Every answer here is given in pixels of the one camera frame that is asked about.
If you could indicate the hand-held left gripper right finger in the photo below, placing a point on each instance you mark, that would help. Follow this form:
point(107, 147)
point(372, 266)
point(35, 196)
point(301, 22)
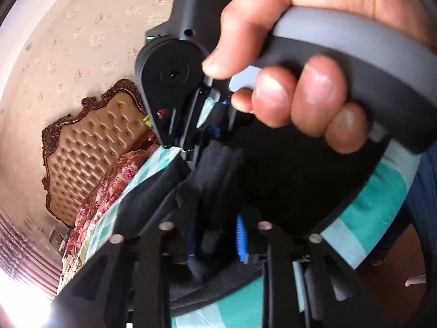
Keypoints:
point(300, 273)

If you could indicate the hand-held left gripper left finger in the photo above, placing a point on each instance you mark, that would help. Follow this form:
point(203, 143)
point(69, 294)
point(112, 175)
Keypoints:
point(143, 266)

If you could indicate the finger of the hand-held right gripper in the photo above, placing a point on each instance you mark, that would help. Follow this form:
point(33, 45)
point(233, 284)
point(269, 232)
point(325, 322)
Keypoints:
point(196, 123)
point(214, 131)

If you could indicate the black pants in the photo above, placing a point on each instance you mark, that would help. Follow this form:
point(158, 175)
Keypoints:
point(290, 184)

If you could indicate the red floral bed quilt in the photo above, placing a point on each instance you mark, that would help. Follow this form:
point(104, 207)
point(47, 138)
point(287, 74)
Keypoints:
point(76, 252)

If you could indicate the teal white checked cloth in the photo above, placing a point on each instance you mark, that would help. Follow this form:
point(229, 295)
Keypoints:
point(372, 208)

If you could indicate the tufted leather carved headboard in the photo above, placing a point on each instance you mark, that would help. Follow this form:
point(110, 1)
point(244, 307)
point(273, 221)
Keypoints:
point(85, 150)

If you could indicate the pink curtain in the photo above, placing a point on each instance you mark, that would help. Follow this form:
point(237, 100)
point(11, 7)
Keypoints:
point(20, 246)

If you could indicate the person's leg in jeans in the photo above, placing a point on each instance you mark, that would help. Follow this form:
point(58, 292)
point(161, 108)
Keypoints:
point(425, 191)

